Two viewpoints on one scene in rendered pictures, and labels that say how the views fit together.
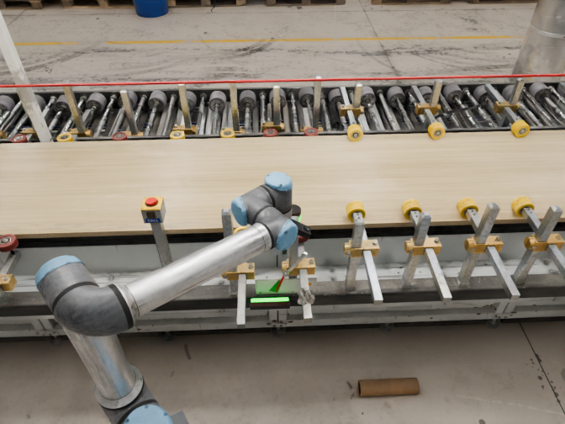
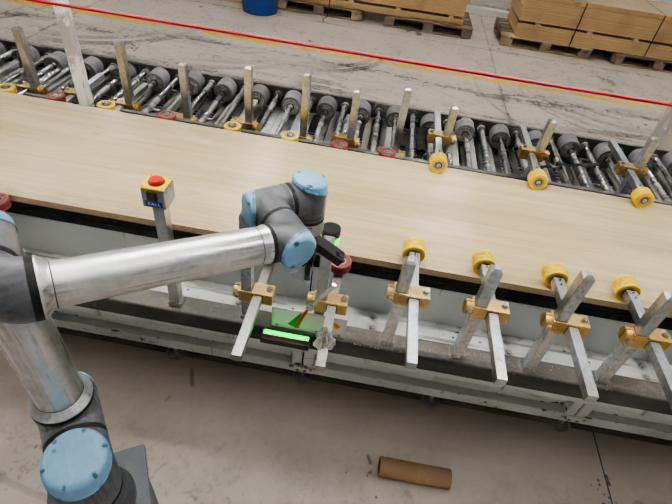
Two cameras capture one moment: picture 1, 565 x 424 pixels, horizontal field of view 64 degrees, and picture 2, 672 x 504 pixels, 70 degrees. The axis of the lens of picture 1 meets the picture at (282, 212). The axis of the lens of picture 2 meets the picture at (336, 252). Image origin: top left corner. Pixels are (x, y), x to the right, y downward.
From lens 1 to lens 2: 0.33 m
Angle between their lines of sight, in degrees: 4
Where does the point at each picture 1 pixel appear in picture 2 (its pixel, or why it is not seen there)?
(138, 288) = (63, 269)
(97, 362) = (19, 358)
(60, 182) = (83, 150)
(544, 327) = (622, 444)
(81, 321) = not seen: outside the picture
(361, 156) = (439, 190)
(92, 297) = not seen: outside the picture
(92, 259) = (95, 244)
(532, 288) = (617, 392)
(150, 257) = not seen: hidden behind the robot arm
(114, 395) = (46, 407)
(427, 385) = (462, 482)
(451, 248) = (525, 322)
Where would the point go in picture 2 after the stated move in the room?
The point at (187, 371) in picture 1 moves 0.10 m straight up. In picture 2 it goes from (186, 399) to (183, 387)
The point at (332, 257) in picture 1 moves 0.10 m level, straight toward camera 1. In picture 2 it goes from (376, 301) to (369, 319)
